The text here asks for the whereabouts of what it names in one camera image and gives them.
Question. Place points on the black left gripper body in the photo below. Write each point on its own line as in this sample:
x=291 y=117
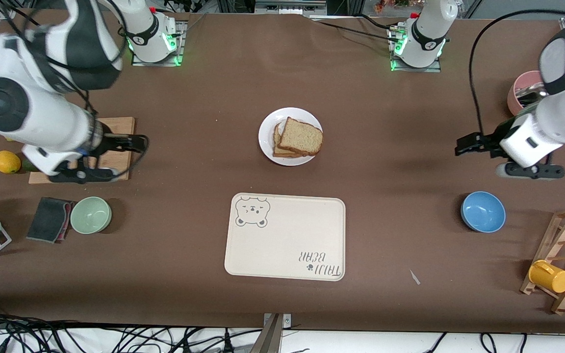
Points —
x=494 y=137

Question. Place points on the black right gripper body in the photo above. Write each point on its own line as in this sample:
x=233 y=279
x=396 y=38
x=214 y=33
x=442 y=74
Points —
x=111 y=142

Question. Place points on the round white plate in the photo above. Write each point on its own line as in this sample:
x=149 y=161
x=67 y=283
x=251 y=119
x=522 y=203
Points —
x=265 y=142

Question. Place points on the brown bread slice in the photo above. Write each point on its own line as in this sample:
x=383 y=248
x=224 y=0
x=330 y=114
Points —
x=302 y=137
x=277 y=148

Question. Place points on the wooden cutting board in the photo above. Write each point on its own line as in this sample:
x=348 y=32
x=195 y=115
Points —
x=115 y=159

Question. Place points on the pink bowl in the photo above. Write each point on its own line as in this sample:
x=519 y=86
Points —
x=514 y=98

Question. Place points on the blue bowl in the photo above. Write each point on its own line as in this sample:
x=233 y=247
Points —
x=483 y=212

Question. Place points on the metal spoon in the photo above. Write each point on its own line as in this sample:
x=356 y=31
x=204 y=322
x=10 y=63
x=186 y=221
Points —
x=532 y=93

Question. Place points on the light green bowl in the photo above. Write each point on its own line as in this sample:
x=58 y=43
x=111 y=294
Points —
x=90 y=215

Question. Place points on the green avocado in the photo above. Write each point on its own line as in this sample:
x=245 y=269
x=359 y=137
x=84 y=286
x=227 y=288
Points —
x=26 y=165

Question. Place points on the dark grey folded cloth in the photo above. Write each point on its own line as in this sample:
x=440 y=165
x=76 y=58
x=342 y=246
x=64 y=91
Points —
x=47 y=219

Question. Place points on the yellow lemon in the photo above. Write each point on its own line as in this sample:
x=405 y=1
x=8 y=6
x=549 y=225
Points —
x=7 y=162

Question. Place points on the small pale tape scrap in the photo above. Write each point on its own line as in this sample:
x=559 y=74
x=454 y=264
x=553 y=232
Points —
x=414 y=277

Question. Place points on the yellow mug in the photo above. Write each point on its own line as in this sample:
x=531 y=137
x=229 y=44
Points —
x=550 y=277

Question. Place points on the orange artificial flowers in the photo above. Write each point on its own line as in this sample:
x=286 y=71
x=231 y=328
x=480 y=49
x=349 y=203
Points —
x=393 y=4

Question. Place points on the beige bear print tray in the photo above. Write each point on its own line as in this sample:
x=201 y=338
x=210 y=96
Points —
x=282 y=245

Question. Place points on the grey metal box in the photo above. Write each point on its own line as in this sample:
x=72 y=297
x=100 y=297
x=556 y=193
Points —
x=290 y=6

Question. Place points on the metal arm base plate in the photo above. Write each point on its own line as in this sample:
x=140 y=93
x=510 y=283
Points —
x=180 y=39
x=395 y=66

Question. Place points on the metal table edge bracket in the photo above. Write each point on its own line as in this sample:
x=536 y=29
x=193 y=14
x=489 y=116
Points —
x=275 y=336

